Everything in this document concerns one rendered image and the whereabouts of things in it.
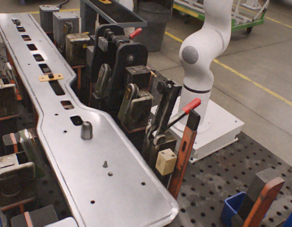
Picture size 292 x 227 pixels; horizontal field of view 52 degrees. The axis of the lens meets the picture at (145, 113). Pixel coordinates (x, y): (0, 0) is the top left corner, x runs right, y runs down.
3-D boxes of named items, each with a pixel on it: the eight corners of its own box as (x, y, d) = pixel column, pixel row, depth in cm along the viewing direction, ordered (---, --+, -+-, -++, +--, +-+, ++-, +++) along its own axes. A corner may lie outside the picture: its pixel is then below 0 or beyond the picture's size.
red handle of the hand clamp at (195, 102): (147, 129, 78) (194, 93, 80) (150, 133, 80) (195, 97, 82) (156, 138, 76) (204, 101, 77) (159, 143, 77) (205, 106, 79)
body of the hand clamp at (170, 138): (132, 212, 100) (146, 131, 80) (149, 205, 103) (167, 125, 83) (140, 226, 96) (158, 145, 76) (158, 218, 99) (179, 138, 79)
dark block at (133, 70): (114, 161, 118) (124, 66, 94) (129, 156, 122) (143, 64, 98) (120, 170, 115) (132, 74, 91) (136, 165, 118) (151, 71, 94)
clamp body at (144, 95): (109, 173, 113) (117, 89, 92) (135, 165, 119) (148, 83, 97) (119, 190, 107) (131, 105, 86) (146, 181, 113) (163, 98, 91)
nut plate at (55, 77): (40, 82, 102) (40, 79, 102) (37, 76, 105) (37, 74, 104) (64, 79, 106) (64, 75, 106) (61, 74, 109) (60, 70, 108)
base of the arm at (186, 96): (193, 103, 144) (200, 70, 133) (219, 127, 131) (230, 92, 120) (160, 113, 136) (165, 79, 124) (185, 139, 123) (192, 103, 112)
